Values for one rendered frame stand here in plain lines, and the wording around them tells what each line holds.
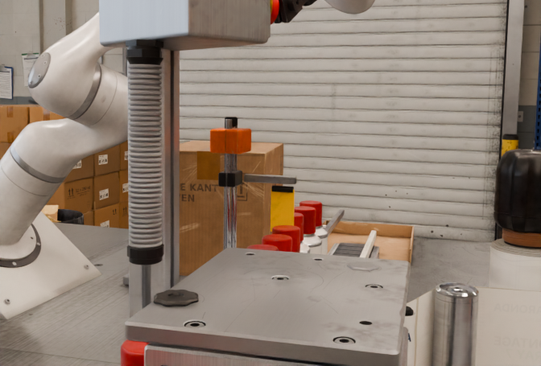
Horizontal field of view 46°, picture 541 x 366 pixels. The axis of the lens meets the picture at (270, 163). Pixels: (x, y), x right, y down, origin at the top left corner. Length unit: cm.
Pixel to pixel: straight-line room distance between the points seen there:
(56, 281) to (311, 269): 109
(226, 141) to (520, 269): 37
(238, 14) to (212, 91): 493
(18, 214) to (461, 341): 95
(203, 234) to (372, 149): 386
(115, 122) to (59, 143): 11
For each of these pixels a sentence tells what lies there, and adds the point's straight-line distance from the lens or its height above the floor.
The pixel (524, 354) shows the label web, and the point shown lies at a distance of 65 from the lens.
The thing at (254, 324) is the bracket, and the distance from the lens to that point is 26.
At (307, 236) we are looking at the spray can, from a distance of 86.
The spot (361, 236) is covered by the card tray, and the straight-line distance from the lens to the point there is 189.
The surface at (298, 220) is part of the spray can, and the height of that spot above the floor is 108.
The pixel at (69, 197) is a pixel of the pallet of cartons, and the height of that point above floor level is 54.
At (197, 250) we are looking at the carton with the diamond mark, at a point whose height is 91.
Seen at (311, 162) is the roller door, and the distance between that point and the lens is 525.
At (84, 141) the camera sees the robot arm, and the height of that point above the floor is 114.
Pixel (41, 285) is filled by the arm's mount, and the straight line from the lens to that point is 137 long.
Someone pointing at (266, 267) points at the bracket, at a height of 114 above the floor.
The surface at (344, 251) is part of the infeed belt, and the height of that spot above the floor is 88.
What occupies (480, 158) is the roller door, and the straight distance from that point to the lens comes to 508.
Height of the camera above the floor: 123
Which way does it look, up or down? 6 degrees down
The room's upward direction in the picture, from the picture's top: 1 degrees clockwise
